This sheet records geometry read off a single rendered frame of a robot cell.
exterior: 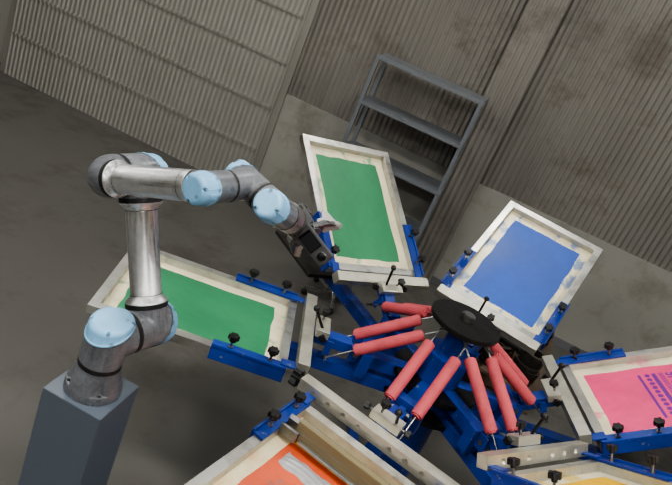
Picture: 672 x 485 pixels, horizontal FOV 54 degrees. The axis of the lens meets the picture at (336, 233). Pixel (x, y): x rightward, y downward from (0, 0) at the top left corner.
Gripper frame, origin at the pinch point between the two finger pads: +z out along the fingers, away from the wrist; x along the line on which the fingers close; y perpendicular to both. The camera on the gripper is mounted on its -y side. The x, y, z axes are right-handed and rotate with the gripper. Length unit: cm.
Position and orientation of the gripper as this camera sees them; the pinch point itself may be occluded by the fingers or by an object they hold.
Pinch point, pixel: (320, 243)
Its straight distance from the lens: 179.5
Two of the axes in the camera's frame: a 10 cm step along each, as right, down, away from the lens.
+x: -8.2, 5.6, 1.2
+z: 2.9, 2.2, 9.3
